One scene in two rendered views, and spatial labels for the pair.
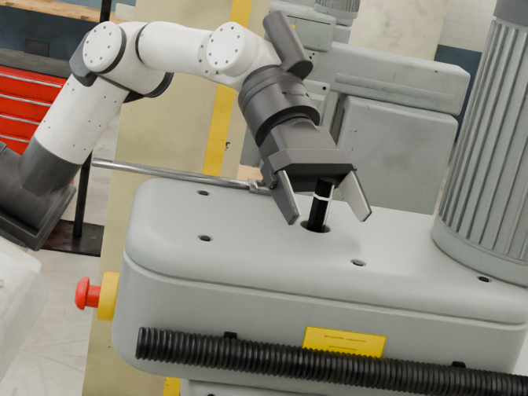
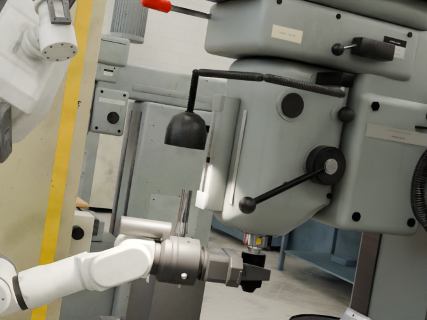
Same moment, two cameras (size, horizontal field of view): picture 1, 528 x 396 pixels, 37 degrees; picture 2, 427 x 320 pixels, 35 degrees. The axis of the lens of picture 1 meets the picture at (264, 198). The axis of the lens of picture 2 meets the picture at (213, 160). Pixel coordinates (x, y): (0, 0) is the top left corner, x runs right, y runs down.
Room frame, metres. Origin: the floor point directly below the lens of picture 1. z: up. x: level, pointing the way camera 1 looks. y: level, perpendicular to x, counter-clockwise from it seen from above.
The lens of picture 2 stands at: (-0.32, 0.40, 1.50)
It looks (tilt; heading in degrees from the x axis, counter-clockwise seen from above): 3 degrees down; 344
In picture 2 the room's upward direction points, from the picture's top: 9 degrees clockwise
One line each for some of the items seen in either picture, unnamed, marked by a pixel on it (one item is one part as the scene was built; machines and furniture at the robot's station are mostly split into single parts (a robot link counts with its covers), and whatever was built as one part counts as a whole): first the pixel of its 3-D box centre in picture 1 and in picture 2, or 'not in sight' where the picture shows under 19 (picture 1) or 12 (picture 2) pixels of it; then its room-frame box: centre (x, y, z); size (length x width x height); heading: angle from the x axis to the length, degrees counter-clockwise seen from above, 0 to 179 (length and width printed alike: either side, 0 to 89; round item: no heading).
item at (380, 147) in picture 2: not in sight; (354, 159); (0.93, -0.26, 1.47); 0.24 x 0.19 x 0.26; 9
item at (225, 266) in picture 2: not in sight; (204, 265); (0.91, 0.02, 1.23); 0.13 x 0.12 x 0.10; 174
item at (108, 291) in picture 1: (108, 296); not in sight; (0.87, 0.16, 1.76); 0.06 x 0.02 x 0.06; 9
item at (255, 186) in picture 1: (187, 175); not in sight; (0.98, 0.10, 1.89); 0.24 x 0.04 x 0.01; 100
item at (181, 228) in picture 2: not in sight; (183, 213); (1.21, 0.00, 1.28); 0.03 x 0.03 x 0.11
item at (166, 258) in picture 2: not in sight; (145, 248); (0.93, 0.14, 1.25); 0.11 x 0.11 x 0.11; 84
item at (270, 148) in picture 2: not in sight; (273, 147); (0.90, -0.07, 1.47); 0.21 x 0.19 x 0.32; 9
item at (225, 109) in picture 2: not in sight; (217, 152); (0.89, 0.04, 1.45); 0.04 x 0.04 x 0.21; 9
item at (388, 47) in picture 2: not in sight; (359, 49); (0.78, -0.15, 1.66); 0.12 x 0.04 x 0.04; 99
